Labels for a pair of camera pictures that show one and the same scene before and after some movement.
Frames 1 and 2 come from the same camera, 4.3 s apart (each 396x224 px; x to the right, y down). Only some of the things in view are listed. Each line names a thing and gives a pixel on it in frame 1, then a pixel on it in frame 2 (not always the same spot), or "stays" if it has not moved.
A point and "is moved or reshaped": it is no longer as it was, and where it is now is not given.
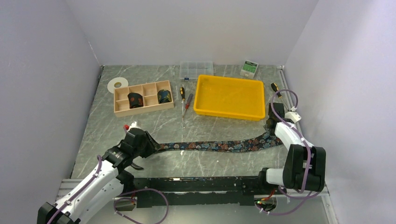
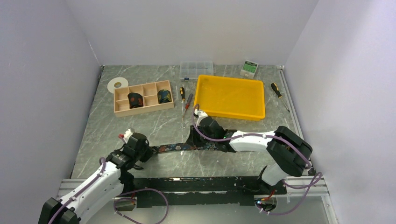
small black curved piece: x=136 y=166 stays
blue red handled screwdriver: x=188 y=103 stays
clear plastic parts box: x=192 y=69 stays
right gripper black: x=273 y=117 to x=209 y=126
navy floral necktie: x=266 y=139 is moved or reshaped
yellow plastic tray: x=229 y=97 stays
